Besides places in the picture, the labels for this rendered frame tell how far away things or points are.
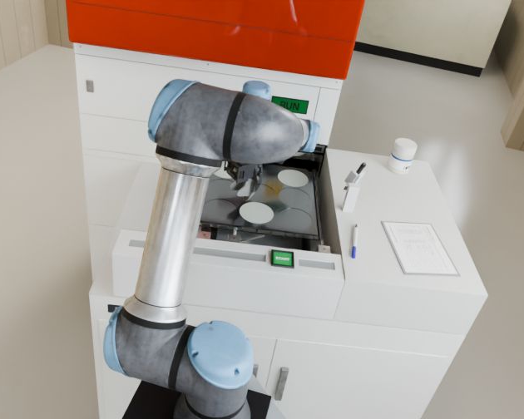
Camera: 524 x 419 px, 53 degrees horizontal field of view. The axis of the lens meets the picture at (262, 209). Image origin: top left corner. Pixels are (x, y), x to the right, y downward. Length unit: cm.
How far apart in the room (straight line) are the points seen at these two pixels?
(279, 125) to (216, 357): 40
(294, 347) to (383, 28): 470
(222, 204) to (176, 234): 64
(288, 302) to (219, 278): 18
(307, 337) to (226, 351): 51
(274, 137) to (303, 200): 76
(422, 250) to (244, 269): 48
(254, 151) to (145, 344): 38
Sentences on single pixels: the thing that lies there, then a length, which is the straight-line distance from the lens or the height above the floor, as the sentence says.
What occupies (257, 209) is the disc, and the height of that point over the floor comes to 90.
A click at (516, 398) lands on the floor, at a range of 260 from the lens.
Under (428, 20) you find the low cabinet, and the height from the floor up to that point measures 45.
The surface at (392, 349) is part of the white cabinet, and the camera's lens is 148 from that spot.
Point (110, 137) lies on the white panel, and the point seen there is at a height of 90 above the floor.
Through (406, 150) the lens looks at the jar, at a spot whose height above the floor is 105.
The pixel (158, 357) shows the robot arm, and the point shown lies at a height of 104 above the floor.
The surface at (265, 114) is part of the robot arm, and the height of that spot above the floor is 143.
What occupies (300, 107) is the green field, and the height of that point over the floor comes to 110.
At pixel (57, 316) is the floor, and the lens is 245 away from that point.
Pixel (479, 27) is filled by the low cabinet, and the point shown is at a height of 48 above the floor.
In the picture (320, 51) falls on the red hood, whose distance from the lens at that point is 158.
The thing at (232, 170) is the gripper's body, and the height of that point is 103.
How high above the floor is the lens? 180
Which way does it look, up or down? 36 degrees down
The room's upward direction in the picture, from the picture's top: 9 degrees clockwise
